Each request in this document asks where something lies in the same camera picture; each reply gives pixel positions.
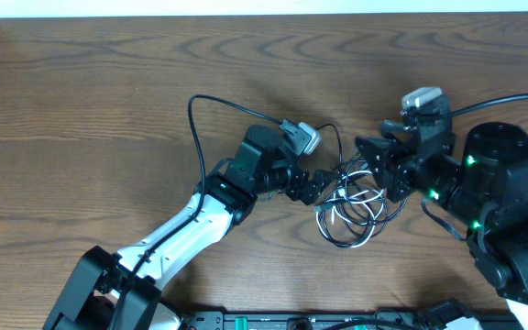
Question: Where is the white usb cable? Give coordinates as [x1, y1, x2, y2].
[314, 169, 387, 248]

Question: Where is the black usb cable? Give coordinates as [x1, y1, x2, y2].
[313, 122, 412, 249]

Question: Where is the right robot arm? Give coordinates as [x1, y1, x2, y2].
[356, 105, 528, 329]

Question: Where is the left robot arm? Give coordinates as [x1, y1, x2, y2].
[44, 121, 335, 329]

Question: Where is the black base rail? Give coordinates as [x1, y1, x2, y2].
[180, 299, 522, 330]

